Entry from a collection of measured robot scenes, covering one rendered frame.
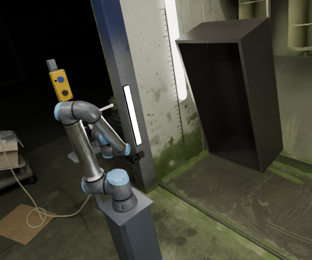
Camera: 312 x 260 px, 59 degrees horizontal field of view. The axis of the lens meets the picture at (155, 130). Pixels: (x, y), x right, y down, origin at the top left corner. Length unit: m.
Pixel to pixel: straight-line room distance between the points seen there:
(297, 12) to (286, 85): 0.85
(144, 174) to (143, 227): 1.00
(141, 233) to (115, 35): 1.63
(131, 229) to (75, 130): 0.81
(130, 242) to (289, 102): 2.29
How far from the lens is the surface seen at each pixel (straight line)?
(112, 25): 2.53
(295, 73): 3.50
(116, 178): 1.92
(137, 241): 2.18
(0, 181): 4.16
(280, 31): 3.58
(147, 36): 2.73
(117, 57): 2.54
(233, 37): 1.94
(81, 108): 1.68
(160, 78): 2.86
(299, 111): 3.36
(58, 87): 2.48
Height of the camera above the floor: 1.97
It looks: 26 degrees down
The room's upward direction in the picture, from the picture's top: 11 degrees counter-clockwise
